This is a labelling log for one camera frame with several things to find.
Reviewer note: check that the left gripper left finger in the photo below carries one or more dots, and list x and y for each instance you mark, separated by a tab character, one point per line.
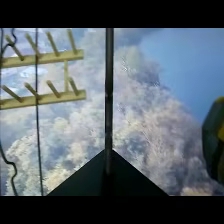
85	181

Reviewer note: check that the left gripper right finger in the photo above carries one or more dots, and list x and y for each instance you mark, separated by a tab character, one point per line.
136	181

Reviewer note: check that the striped knitted sweater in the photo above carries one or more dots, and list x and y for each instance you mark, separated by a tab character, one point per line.
213	140

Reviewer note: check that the wooden peg rack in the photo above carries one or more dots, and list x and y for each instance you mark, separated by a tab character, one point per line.
43	58

